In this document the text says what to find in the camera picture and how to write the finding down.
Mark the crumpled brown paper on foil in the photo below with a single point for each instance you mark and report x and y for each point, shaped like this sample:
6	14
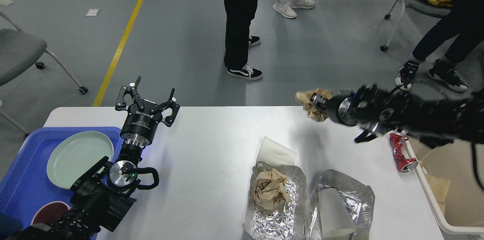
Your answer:
269	192

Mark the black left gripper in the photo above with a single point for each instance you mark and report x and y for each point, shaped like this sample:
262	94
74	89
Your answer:
141	124

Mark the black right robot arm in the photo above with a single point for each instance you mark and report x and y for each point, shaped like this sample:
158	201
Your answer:
435	123

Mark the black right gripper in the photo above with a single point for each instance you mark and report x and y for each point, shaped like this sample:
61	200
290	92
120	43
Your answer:
337	108

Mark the person in dark jeans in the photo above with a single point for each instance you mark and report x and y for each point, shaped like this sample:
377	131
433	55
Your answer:
465	23

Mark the blue plastic tray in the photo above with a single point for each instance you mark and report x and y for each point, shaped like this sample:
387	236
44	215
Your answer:
26	186

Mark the person in black trousers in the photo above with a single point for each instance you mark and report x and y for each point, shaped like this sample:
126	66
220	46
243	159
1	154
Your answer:
239	14

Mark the aluminium foil sheet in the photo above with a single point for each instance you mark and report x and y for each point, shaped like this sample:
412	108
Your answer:
285	223

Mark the green plate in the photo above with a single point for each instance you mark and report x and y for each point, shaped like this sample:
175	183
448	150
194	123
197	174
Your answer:
76	155

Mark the red foil wrapper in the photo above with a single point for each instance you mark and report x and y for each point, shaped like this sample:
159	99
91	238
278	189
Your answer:
403	163

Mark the beige plastic bin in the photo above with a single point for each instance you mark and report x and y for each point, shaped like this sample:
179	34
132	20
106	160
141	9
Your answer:
463	204

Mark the brown paper ball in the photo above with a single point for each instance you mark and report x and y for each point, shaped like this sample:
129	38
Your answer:
303	97

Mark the grey chair left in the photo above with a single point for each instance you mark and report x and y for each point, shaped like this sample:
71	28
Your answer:
20	50

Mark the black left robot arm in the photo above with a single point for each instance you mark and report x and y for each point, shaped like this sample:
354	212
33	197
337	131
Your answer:
102	194

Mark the brown paper bag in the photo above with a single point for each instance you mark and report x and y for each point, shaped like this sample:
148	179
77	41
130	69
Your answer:
439	187

